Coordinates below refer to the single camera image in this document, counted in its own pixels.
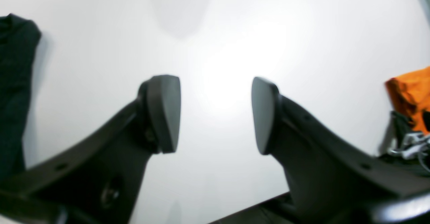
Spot orange cloth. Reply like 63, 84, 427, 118
385, 67, 430, 134

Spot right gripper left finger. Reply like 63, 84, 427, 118
1, 75, 181, 224

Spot tangled cables and connectors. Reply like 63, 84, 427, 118
378, 111, 430, 177

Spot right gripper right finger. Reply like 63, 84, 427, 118
251, 77, 430, 224

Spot black t-shirt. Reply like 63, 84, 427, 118
0, 14, 42, 180

